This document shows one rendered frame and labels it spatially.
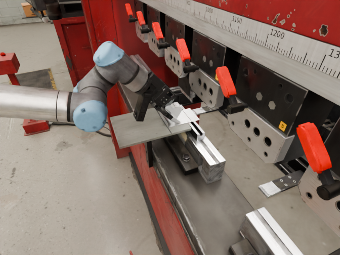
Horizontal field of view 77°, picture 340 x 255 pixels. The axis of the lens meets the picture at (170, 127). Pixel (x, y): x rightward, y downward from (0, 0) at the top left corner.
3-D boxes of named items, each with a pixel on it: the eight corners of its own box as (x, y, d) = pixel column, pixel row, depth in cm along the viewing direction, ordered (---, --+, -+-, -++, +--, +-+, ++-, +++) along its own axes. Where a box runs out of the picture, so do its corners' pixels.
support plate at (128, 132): (110, 119, 83) (109, 117, 83) (172, 105, 91) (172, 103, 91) (119, 149, 70) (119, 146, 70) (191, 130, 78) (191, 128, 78)
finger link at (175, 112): (191, 116, 76) (173, 100, 72) (179, 128, 77) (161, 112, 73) (188, 113, 79) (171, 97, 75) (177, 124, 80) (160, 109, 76)
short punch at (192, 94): (178, 90, 83) (178, 67, 77) (182, 89, 84) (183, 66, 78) (189, 103, 76) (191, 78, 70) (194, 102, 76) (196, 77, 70)
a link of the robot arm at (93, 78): (67, 103, 58) (93, 75, 55) (72, 84, 66) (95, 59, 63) (91, 119, 62) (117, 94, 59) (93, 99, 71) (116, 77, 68)
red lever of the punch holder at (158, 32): (151, 21, 70) (159, 47, 69) (162, 20, 72) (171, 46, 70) (150, 25, 72) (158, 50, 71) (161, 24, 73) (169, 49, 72)
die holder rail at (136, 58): (131, 69, 149) (129, 55, 144) (139, 67, 151) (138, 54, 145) (154, 104, 113) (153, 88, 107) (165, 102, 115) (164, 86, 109)
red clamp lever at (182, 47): (175, 37, 56) (186, 71, 54) (189, 36, 57) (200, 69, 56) (173, 42, 58) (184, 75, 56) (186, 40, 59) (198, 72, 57)
